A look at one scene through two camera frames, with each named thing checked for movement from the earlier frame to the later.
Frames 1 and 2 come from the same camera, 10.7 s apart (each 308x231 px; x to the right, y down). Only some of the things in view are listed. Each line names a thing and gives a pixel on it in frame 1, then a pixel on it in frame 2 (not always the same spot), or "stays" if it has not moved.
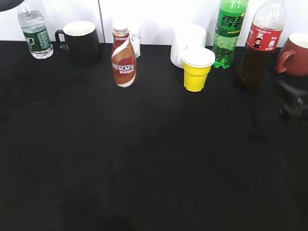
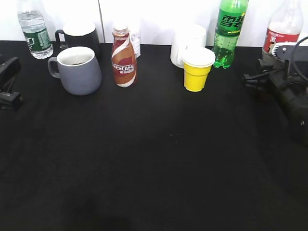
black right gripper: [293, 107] → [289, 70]
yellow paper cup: [197, 63] stays
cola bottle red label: [257, 67] → [285, 25]
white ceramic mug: [186, 36] stays
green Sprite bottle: [231, 16] stays
